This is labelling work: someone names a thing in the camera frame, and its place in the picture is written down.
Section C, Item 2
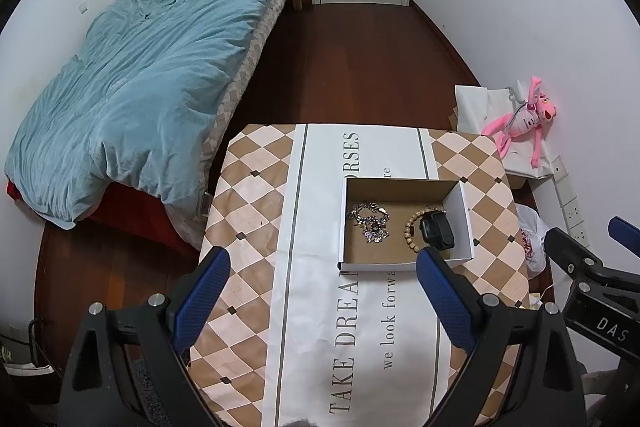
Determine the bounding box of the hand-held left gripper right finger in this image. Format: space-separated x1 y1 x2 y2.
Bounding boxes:
416 246 586 427

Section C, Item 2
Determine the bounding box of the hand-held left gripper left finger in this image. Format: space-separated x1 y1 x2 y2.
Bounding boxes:
59 246 232 427

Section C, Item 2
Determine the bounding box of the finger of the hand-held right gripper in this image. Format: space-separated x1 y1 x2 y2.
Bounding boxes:
544 227 607 282
608 216 640 258

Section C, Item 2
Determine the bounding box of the white cardboard box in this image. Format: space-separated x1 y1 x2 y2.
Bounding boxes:
336 177 475 273

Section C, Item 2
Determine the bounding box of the black wristband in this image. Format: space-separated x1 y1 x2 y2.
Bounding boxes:
419 212 456 251

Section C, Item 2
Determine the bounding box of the wooden bead bracelet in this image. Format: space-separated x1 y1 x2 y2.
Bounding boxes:
404 207 446 253

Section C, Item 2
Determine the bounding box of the chunky silver chain bracelet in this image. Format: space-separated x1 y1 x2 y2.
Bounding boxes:
348 202 391 228

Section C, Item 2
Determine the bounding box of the white plastic bag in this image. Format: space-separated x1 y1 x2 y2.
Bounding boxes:
515 204 551 279

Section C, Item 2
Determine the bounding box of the brown checked tablecloth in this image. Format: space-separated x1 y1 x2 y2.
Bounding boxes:
187 123 532 427

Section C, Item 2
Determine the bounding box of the red bed sheet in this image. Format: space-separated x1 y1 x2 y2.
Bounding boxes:
5 179 201 258

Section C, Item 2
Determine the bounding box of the pink plush toy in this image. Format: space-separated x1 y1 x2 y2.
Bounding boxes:
481 77 558 168

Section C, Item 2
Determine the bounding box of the white paper bag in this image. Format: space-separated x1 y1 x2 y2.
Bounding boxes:
454 84 556 180

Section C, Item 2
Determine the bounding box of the teal duvet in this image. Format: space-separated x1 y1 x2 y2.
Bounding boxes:
5 0 303 230

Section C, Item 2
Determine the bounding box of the white wall outlet strip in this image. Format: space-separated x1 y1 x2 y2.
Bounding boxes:
550 154 592 249

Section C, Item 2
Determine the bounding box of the black cable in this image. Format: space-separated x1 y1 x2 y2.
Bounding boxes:
0 317 53 374

